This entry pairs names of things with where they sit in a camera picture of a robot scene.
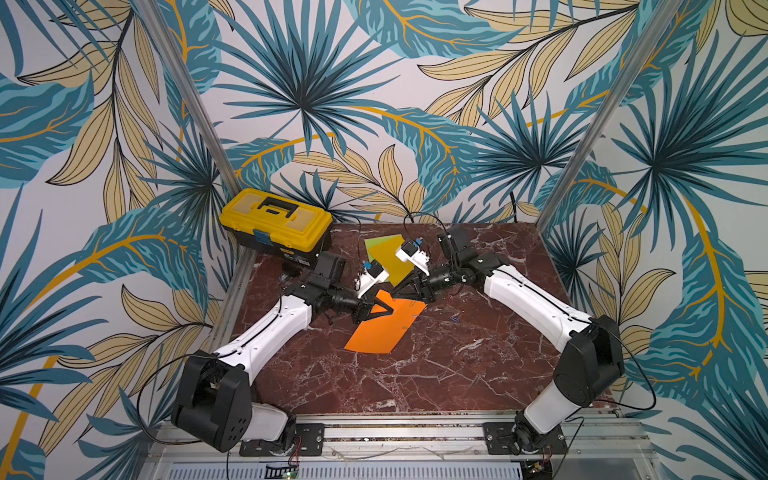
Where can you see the aluminium corner post right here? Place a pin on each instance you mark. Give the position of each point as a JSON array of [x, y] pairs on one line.
[[647, 41]]

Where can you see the aluminium corner post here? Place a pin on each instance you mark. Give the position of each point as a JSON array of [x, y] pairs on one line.
[[647, 41], [160, 32]]

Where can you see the aluminium front rail frame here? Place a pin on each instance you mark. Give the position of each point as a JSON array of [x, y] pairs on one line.
[[602, 444]]

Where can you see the yellow paper sheet stack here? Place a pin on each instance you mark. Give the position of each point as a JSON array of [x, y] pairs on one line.
[[398, 270]]

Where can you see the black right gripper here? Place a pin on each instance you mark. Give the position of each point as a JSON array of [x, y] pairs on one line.
[[417, 285]]

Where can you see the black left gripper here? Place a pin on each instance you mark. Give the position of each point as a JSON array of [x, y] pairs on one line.
[[364, 310]]

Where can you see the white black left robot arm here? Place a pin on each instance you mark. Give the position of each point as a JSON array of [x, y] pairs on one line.
[[213, 401]]

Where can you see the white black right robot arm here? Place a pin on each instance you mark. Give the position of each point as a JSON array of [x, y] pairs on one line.
[[590, 348]]

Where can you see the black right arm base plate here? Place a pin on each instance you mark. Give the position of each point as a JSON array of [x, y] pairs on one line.
[[509, 438]]

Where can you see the aluminium corner post left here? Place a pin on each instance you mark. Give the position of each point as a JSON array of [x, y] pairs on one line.
[[160, 32]]

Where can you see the green paper sheet stack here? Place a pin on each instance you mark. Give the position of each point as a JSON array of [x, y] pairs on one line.
[[373, 243]]

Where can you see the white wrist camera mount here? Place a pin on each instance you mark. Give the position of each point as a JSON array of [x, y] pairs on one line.
[[373, 273], [411, 252]]

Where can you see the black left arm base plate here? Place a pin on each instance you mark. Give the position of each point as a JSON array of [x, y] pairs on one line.
[[303, 439]]

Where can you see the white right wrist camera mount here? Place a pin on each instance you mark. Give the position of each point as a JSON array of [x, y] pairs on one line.
[[411, 252]]

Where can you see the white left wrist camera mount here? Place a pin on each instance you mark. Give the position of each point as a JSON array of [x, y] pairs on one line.
[[373, 273]]

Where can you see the yellow black toolbox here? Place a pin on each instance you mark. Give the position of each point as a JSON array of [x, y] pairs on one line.
[[282, 227]]

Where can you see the orange paper sheet stack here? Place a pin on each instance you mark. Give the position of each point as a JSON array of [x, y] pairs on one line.
[[381, 336]]

